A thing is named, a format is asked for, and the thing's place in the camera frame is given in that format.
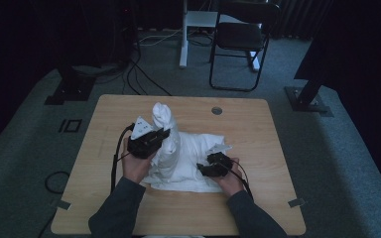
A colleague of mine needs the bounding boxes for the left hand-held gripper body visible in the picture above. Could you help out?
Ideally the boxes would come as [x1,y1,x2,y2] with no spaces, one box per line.
[126,115,167,161]

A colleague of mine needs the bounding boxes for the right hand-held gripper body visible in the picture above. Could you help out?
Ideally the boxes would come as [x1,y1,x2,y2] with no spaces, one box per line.
[205,143,235,177]

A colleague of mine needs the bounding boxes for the white skirt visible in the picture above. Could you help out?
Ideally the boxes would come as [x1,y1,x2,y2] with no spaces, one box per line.
[141,101,228,194]

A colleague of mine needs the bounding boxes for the person's right hand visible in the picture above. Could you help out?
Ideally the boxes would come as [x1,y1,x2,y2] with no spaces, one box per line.
[211,158,246,198]

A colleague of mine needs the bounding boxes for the person's left hand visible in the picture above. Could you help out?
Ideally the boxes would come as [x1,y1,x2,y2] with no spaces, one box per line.
[121,138,154,184]

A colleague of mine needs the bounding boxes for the black stand with flat base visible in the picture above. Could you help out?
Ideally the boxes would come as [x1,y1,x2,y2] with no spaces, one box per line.
[44,62,97,106]

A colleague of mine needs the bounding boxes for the black stand with bolted base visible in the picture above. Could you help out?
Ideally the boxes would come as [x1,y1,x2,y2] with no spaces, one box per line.
[284,65,334,117]

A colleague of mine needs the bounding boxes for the black folding chair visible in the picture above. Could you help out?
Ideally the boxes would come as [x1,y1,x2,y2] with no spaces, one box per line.
[208,0,282,93]

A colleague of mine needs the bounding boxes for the dark curtain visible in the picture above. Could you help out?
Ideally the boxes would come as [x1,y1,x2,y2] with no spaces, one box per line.
[271,0,333,42]

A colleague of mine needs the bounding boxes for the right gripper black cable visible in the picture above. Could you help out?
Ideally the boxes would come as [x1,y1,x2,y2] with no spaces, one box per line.
[222,158,255,201]

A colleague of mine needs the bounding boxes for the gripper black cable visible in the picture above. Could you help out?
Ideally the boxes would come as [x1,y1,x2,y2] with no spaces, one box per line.
[222,158,255,201]
[110,122,137,194]

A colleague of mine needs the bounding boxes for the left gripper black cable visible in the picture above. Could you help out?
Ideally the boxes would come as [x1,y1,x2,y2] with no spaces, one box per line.
[110,122,137,194]

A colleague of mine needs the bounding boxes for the black floor cables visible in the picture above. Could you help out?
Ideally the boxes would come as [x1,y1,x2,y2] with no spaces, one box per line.
[121,49,173,97]

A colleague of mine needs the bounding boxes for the white desk frame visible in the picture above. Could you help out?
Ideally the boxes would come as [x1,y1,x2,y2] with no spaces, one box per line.
[178,0,262,72]

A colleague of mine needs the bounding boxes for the white floor cable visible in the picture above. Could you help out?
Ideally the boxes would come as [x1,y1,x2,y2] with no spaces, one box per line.
[138,29,184,47]

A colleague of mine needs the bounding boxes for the black cable loop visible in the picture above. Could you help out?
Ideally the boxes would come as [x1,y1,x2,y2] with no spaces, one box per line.
[44,170,71,195]

